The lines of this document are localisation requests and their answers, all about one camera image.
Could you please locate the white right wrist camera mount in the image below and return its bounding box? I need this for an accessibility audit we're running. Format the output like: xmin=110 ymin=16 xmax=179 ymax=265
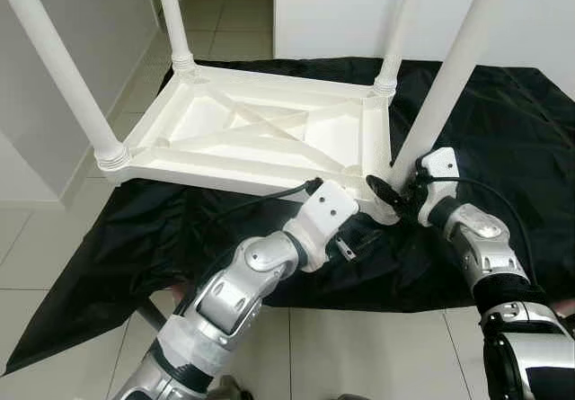
xmin=417 ymin=146 xmax=462 ymax=229

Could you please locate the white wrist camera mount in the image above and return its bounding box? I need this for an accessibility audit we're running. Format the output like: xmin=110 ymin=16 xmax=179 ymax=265
xmin=417 ymin=146 xmax=462 ymax=229
xmin=285 ymin=179 xmax=361 ymax=274

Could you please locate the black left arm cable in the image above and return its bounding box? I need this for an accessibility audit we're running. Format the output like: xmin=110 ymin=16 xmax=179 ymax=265
xmin=174 ymin=177 xmax=323 ymax=313

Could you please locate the black metal stand leg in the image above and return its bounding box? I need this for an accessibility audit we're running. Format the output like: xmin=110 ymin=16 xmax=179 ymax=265
xmin=138 ymin=296 xmax=168 ymax=331

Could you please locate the robot left leg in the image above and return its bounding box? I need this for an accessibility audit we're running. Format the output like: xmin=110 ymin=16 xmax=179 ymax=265
xmin=210 ymin=375 xmax=245 ymax=400

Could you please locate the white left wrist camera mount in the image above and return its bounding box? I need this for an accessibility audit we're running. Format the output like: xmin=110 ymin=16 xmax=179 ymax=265
xmin=285 ymin=179 xmax=361 ymax=274

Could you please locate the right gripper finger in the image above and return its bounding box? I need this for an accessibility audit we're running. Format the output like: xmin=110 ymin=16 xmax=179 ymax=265
xmin=366 ymin=174 xmax=407 ymax=214

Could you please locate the black table cloth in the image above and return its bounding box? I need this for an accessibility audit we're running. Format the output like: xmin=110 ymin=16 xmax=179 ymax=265
xmin=4 ymin=56 xmax=575 ymax=376

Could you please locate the white plastic table top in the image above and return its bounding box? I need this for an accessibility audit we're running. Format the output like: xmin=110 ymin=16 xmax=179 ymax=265
xmin=96 ymin=62 xmax=402 ymax=227

